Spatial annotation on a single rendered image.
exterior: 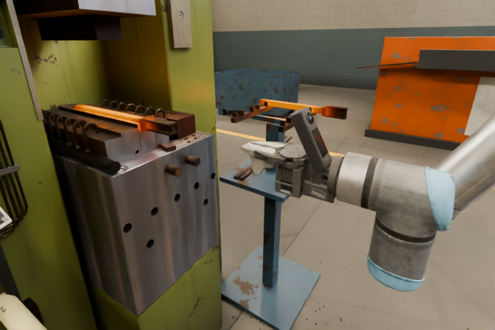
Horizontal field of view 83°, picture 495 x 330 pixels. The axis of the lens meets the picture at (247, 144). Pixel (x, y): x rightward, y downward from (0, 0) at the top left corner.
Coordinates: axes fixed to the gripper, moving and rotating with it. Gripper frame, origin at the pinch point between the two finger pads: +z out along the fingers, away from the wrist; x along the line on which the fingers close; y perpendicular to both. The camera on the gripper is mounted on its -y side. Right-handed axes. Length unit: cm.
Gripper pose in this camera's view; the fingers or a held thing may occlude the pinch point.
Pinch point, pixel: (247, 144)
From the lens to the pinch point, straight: 60.1
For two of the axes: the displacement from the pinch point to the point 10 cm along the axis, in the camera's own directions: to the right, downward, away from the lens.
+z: -8.5, -1.9, 5.0
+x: 5.3, -2.9, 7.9
